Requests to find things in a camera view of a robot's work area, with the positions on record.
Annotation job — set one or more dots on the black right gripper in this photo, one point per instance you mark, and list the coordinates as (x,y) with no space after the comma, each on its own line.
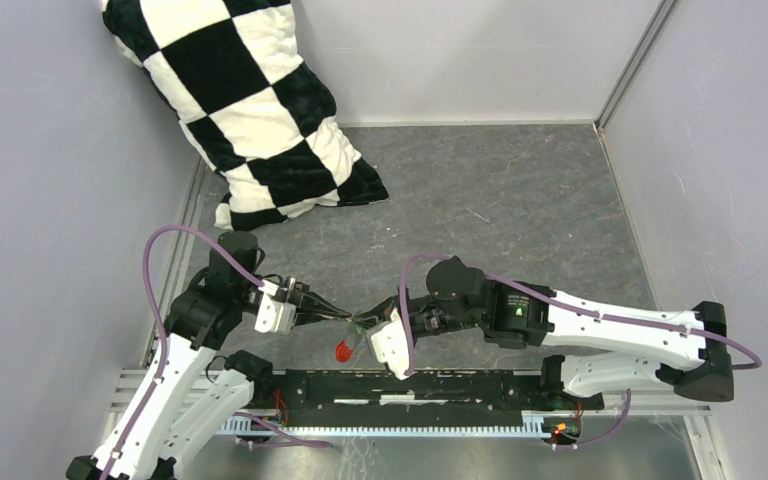
(382,310)

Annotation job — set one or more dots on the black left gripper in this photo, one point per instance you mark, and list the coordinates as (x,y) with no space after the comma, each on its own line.
(297,289)

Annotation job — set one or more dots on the metal key holder red handle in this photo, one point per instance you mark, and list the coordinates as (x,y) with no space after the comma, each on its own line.
(354,336)

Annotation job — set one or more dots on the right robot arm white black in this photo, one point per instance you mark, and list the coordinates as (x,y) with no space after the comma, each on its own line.
(685,351)

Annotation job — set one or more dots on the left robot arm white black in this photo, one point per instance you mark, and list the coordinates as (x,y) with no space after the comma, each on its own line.
(157,435)

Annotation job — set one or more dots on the black white checkered pillow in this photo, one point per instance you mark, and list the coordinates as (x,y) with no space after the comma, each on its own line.
(245,99)

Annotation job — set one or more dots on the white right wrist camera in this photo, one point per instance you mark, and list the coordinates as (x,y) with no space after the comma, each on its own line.
(389,345)

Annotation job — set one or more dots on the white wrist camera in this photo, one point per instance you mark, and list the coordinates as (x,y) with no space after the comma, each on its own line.
(389,345)
(274,316)

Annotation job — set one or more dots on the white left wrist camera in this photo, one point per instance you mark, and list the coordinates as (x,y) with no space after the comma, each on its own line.
(274,316)

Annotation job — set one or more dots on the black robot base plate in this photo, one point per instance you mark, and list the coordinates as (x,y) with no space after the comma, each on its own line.
(430,398)

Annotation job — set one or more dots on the aluminium frame rail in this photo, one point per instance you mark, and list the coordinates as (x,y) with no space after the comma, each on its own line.
(655,404)

